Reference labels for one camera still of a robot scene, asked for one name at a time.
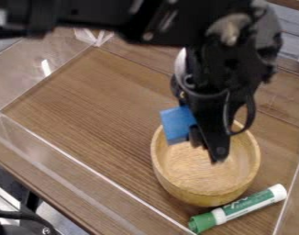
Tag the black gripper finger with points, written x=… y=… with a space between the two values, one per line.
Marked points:
x=194 y=136
x=214 y=137

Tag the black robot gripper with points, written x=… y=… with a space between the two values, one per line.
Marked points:
x=226 y=60

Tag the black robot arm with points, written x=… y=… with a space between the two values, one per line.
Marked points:
x=144 y=22

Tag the brown wooden bowl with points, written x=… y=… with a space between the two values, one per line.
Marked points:
x=196 y=181

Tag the black metal base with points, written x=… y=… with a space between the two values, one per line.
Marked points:
x=22 y=223

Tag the green white marker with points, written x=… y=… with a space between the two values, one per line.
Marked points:
x=237 y=208

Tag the blue rectangular block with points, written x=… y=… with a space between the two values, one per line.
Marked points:
x=176 y=120

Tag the clear acrylic tray wall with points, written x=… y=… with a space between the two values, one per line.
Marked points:
x=78 y=113

